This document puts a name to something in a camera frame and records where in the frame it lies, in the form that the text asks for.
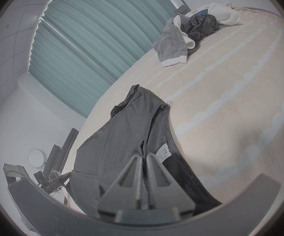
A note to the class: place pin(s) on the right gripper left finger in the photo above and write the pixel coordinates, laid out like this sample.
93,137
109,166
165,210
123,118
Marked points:
115,198

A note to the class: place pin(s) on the white printed pillow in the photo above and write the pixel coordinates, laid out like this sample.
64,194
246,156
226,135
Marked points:
198,10

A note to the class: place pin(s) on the black T-shirt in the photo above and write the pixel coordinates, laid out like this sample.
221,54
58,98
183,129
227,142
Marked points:
115,136

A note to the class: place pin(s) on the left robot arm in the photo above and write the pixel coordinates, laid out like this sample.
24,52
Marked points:
46,181

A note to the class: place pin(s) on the round white ceiling lamp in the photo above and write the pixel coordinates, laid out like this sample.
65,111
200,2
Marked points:
36,158

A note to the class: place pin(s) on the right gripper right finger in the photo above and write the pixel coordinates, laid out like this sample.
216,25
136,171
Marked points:
174,198

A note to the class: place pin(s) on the grey bedside table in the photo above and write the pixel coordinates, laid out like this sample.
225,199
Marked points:
181,10

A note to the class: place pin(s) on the pile of clothes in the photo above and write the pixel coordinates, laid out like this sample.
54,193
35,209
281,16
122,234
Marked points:
174,43

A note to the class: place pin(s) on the blue-green curtain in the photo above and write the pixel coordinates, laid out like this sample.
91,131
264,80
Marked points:
107,21
65,77

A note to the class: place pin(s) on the bed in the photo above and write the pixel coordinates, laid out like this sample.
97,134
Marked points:
230,107

